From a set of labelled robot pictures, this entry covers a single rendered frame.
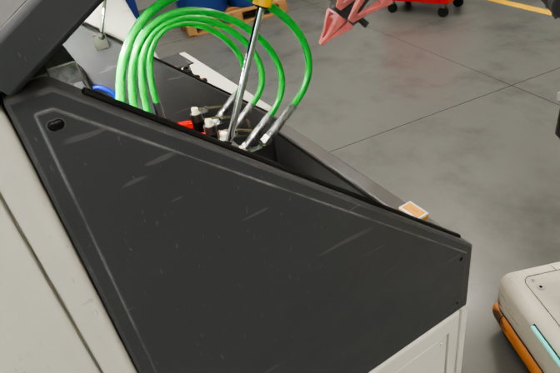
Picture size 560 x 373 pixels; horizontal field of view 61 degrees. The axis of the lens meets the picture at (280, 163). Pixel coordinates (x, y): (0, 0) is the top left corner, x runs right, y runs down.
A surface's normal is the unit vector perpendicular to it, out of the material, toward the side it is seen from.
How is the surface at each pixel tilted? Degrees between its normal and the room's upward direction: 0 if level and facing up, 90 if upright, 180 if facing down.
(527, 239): 0
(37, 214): 90
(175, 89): 90
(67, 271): 90
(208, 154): 90
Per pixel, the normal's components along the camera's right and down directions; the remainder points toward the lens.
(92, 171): 0.51, 0.40
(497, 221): -0.15, -0.83
